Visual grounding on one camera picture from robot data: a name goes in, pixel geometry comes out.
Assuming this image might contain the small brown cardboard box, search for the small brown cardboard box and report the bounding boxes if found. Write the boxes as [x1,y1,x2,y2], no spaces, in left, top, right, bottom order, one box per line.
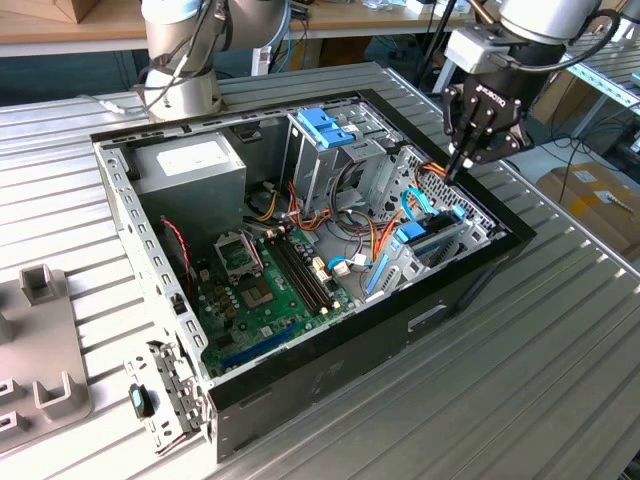
[29,0,101,25]

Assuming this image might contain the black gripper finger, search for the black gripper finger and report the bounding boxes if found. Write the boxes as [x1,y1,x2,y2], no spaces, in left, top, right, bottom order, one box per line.
[451,116,535,185]
[442,82,472,182]

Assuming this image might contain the grey wrist camera housing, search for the grey wrist camera housing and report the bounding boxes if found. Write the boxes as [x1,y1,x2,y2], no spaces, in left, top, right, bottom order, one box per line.
[442,26,527,75]

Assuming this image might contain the long wooden desk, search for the long wooden desk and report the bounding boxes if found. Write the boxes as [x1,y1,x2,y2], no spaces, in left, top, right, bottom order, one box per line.
[0,0,596,96]

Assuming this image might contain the orange red power wire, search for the orange red power wire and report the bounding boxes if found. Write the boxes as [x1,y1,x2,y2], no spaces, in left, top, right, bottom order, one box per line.
[372,159,454,264]

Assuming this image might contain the CPU socket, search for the CPU socket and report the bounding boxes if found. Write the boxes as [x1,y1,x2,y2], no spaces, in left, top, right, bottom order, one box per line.
[237,277,279,310]

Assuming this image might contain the black PC case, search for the black PC case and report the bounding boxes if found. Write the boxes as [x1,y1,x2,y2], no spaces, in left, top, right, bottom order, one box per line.
[89,88,539,464]

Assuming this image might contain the cardboard box with labels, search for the cardboard box with labels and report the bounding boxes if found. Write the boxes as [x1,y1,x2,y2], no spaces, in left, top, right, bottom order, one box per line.
[535,162,640,262]

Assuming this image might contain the brown cardboard sheet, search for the brown cardboard sheet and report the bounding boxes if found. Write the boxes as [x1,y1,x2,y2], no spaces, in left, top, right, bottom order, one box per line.
[527,69,596,126]

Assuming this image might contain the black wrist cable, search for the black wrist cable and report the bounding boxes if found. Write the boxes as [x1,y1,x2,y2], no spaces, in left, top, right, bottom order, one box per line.
[499,9,622,74]

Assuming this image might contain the grey parts rack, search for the grey parts rack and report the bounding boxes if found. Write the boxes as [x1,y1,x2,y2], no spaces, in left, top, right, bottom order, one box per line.
[0,263,95,454]

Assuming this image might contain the red black fan wire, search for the red black fan wire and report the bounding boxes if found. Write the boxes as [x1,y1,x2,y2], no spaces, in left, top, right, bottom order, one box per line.
[159,215,196,301]

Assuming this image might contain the blue plastic drive latch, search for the blue plastic drive latch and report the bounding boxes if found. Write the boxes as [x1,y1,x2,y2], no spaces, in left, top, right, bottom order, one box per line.
[296,108,360,150]

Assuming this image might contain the hard disk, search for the hard disk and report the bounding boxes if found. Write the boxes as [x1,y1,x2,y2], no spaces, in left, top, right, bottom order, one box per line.
[367,204,469,296]

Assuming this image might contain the black stand pole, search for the black stand pole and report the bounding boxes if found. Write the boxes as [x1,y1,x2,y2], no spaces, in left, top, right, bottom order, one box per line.
[413,0,464,104]

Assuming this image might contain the blue data wire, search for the blue data wire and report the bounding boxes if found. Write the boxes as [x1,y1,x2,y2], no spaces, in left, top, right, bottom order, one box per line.
[398,186,445,224]

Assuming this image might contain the grey power supply unit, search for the grey power supply unit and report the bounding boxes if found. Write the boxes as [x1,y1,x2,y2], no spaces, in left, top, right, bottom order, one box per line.
[130,132,249,241]

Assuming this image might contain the silver card retainer bracket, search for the silver card retainer bracket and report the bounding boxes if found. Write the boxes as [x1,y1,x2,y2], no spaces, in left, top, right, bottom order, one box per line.
[123,339,215,457]

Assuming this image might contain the green motherboard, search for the green motherboard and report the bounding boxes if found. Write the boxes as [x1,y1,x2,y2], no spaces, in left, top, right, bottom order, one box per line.
[192,224,359,379]

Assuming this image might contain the orange black wire bundle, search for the orange black wire bundle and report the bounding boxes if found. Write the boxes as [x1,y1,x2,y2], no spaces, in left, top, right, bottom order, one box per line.
[244,179,384,254]

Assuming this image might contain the blue expansion slot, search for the blue expansion slot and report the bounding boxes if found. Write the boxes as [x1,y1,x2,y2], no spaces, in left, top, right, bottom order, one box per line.
[221,321,301,370]

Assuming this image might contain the silver drive cage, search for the silver drive cage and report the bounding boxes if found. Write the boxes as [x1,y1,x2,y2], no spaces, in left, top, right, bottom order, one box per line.
[278,102,404,214]

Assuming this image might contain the black RAM slot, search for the black RAM slot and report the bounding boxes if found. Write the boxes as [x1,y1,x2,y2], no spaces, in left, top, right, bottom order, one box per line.
[277,234,331,310]
[264,238,321,317]
[283,232,336,307]
[271,236,326,314]

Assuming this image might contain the black latch with blue tab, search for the black latch with blue tab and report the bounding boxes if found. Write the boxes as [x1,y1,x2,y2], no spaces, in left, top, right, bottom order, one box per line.
[128,383,155,418]

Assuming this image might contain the silver disk bay cage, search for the silver disk bay cage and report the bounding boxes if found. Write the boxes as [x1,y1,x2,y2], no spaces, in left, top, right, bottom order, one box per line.
[363,144,507,305]

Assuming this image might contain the metal socket cover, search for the metal socket cover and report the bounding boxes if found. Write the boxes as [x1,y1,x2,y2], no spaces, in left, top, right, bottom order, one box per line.
[213,230,265,277]

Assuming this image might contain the black device on floor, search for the black device on floor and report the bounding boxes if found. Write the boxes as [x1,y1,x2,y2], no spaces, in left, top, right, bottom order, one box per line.
[604,119,640,157]

